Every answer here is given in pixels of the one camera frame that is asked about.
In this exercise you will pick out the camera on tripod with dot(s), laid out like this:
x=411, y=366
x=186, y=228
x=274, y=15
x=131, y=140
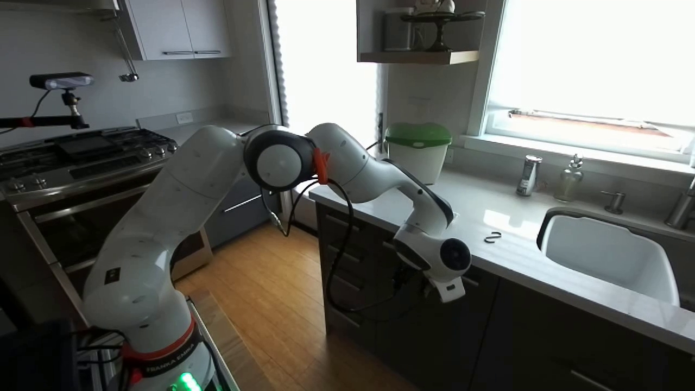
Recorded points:
x=69, y=83

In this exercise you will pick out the wooden wall shelf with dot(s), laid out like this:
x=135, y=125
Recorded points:
x=457, y=57

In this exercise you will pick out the white undermount sink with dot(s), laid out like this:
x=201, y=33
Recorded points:
x=610, y=253

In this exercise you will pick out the small metal countertop object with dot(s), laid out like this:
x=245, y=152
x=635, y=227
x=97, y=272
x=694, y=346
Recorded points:
x=492, y=237

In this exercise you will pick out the white upper cabinet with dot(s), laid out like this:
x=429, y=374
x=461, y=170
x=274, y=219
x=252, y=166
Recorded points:
x=179, y=30

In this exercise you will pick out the leftmost dark drawer stack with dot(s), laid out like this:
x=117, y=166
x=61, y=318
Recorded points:
x=352, y=272

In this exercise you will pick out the gas stove range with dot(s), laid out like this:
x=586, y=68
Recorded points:
x=71, y=192

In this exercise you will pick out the white bin with green lid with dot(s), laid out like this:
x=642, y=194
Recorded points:
x=421, y=148

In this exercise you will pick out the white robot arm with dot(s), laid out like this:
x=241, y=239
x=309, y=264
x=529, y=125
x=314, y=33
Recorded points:
x=131, y=291

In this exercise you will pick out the chrome kitchen faucet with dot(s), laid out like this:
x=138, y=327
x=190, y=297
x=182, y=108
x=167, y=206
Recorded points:
x=680, y=214

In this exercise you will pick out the chrome cup on counter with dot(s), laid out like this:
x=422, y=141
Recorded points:
x=529, y=175

